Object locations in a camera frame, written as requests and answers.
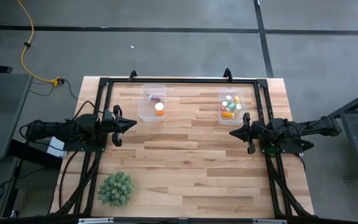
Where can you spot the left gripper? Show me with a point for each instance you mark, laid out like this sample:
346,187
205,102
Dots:
109,128

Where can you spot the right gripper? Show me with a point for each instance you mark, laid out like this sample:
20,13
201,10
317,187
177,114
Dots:
258,132

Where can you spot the large orange pill bottle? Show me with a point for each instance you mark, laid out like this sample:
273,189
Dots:
159,107

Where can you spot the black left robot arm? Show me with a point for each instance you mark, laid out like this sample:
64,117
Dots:
57,130

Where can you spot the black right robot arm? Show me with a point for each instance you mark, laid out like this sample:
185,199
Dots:
306,126

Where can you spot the clear plastic bin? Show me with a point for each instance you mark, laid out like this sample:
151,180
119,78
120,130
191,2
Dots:
241,119
146,112

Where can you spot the green artificial plant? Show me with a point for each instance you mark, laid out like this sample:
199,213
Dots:
116,188

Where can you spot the white paper sheet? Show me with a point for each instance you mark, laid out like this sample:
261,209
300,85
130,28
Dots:
56,147

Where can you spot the grey metal stand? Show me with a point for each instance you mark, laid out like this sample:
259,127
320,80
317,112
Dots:
353,155

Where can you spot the grey side table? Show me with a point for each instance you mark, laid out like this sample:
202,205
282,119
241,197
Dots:
2,102

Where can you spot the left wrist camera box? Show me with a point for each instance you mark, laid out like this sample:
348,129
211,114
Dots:
108,114

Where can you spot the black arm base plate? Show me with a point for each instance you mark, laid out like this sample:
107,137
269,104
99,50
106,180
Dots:
82,148
291,150

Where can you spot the black arched frame hook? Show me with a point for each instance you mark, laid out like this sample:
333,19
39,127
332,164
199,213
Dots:
132,75
227,74

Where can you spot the black aluminium table frame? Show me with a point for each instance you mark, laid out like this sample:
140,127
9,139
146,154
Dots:
182,80

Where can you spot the silver metal bracket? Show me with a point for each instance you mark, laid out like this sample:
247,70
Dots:
269,221
95,221

